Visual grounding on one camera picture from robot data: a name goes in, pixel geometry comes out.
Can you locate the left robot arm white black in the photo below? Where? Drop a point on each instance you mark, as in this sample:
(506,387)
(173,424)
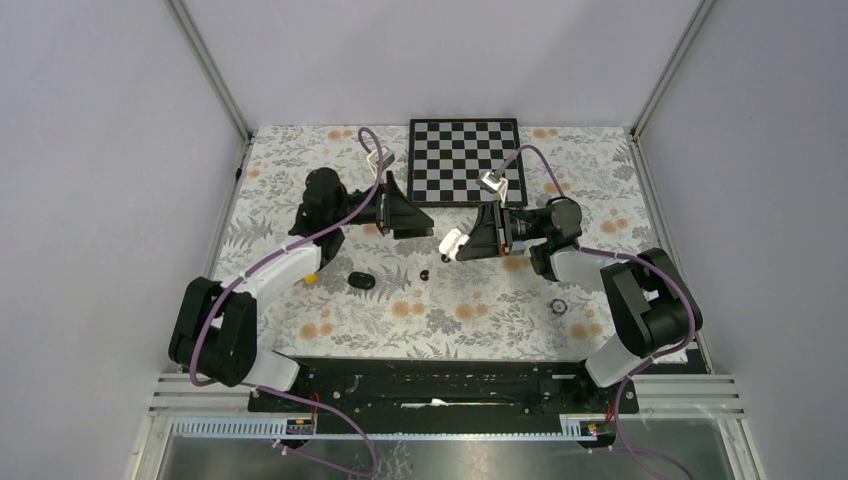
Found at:
(216,331)

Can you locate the floral patterned table mat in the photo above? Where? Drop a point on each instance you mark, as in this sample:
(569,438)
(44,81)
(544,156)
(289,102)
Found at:
(496,309)

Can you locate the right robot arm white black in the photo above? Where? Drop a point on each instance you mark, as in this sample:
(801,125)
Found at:
(653,311)

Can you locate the white earbud charging case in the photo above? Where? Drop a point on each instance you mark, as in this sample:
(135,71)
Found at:
(451,244)

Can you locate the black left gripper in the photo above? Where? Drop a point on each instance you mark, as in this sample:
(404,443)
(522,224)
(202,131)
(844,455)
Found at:
(396,212)

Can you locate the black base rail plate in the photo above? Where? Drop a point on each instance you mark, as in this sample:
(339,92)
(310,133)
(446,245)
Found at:
(426,396)

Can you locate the black white checkerboard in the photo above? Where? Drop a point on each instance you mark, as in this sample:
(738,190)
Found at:
(447,156)

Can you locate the black oval earbud case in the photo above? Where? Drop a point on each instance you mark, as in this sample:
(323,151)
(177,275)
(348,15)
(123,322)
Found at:
(361,280)

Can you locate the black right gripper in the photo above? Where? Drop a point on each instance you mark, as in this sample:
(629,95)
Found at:
(491,236)

